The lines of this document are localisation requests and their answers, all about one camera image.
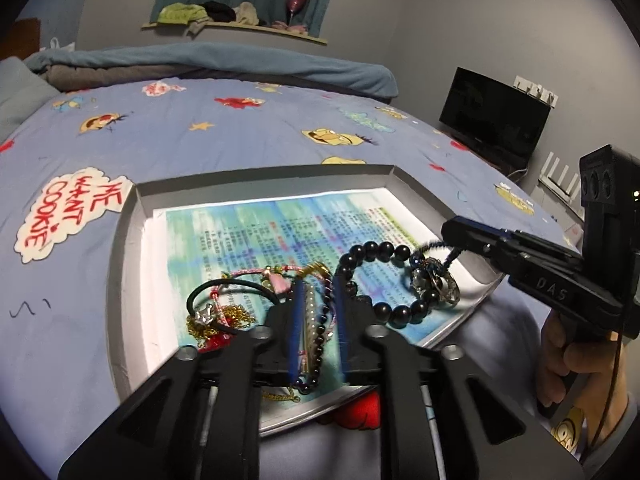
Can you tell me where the white wall socket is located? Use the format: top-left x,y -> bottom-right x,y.
513,75 -> 559,109

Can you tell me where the person's right forearm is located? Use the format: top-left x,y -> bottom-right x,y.
580,387 -> 640,471

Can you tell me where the wooden headboard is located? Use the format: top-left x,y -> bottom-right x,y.
12,17 -> 42,54

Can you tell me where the pink cord bracelet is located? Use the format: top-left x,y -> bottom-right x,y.
214,262 -> 322,297

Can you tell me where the printed cartoon bedsheet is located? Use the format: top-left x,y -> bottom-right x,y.
0,76 -> 601,480

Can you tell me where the printed paper sheet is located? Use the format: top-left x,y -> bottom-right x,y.
164,187 -> 490,402

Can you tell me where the black television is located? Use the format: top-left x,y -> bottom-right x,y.
438,66 -> 551,162

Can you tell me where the black hair tie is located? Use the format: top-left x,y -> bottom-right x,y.
186,279 -> 282,337

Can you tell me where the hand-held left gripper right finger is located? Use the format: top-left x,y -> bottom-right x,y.
332,275 -> 586,480

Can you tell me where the grey blanket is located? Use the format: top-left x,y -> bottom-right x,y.
39,62 -> 168,93

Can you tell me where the beige cloth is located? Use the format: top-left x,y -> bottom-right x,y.
232,2 -> 261,26

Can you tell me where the window sill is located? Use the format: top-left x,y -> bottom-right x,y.
140,20 -> 329,45

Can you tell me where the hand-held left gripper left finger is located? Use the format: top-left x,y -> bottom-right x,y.
57,280 -> 307,480

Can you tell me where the black cloth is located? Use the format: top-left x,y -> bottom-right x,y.
202,0 -> 237,24

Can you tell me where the white router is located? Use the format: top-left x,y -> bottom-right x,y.
537,152 -> 587,222

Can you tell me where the blue blanket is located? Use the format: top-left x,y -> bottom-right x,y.
24,42 -> 400,99

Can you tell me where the silver bangle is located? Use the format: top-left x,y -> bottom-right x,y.
411,259 -> 461,307

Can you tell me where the dark purple bead bracelet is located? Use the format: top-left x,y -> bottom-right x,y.
292,280 -> 337,393

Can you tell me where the red bead bracelet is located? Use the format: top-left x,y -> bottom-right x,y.
201,334 -> 237,354

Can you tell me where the grey-blue pillow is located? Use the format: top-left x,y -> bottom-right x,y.
0,57 -> 59,144

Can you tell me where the black cable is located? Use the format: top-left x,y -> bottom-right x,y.
590,329 -> 626,453

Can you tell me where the pearl bracelet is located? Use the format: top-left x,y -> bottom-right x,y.
300,280 -> 324,382

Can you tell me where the person's right hand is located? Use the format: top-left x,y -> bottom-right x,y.
537,310 -> 628,407

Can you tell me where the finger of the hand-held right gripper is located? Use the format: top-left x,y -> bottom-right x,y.
441,219 -> 522,277
452,215 -> 584,269

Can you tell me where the green cloth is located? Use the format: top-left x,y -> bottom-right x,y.
155,2 -> 207,25

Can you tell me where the black bead bracelet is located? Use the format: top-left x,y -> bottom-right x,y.
333,240 -> 437,330

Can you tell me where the gold chain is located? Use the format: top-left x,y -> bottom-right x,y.
187,302 -> 262,352

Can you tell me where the grey tray with printed sheet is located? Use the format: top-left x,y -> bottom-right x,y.
107,163 -> 507,439

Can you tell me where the dark blue bead bracelet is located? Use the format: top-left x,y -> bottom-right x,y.
407,239 -> 464,281

